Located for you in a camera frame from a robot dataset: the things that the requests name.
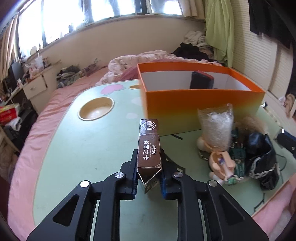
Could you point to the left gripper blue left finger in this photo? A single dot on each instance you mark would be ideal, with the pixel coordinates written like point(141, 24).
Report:
point(91, 211)

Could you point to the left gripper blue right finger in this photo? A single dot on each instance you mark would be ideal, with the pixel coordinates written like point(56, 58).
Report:
point(206, 211)

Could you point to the black lace-trimmed garment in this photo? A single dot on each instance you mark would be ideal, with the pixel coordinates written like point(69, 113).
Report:
point(260, 160)

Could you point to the brown card box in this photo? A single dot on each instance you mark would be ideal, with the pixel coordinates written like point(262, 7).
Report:
point(149, 162)

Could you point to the pink bed sheet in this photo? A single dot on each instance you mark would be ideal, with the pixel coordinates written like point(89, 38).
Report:
point(24, 182)

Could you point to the green toy car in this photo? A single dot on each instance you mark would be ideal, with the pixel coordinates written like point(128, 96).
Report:
point(237, 153)

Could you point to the doll with plastic-wrapped head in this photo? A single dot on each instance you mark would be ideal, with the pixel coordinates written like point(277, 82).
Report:
point(215, 140)

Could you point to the red tissue box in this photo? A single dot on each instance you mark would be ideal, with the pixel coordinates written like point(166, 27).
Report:
point(9, 113)

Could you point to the white bedside desk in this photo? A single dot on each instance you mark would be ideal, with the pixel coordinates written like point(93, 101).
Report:
point(39, 90)

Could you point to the orange gradient storage box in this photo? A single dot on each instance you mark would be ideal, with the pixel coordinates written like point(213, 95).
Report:
point(167, 97)

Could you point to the dark phone in box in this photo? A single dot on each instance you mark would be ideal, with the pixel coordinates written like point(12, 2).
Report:
point(201, 80)

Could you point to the pink crumpled blanket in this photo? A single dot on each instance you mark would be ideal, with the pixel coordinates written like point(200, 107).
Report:
point(127, 67)

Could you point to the black clothes pile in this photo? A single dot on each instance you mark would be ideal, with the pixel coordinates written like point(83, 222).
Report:
point(191, 52)

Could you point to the white clothes pile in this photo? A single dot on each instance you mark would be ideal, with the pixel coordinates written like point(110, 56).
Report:
point(198, 39)

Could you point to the green curtain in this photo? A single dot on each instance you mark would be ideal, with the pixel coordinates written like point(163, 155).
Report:
point(220, 30)

